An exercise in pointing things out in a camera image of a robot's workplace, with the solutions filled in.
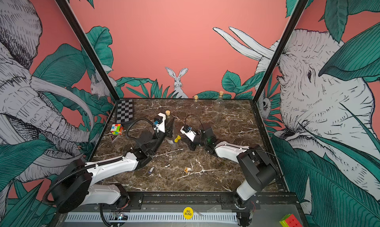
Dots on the yellow round big blind sticker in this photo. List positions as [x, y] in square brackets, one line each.
[188, 213]

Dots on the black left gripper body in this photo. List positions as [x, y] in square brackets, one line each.
[158, 138]

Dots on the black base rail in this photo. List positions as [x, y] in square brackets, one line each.
[134, 200]

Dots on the glass bottle yellow price label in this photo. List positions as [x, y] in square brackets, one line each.
[171, 141]

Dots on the black left frame post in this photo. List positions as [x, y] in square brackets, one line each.
[78, 30]

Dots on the yellow blue price label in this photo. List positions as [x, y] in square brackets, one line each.
[177, 139]

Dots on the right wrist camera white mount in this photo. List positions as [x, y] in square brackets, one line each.
[188, 132]

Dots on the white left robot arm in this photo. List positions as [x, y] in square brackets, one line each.
[78, 184]

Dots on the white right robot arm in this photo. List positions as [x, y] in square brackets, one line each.
[257, 167]

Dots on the black right frame post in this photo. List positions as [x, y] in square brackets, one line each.
[296, 14]

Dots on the white perforated cable tray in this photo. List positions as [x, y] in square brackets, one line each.
[150, 217]

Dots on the black white chessboard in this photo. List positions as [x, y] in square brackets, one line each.
[125, 112]

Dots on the colourful cube bottom right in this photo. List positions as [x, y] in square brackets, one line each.
[290, 221]

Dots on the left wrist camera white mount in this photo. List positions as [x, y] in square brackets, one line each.
[159, 123]

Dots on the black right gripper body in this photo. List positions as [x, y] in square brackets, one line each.
[200, 142]

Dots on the black frame post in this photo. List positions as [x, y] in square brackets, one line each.
[78, 30]
[296, 14]

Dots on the glass bottle blue label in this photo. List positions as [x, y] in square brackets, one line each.
[219, 107]

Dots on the colourful rubiks cube on table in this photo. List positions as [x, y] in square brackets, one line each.
[116, 129]

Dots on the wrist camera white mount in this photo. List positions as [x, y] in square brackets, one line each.
[188, 132]
[159, 123]

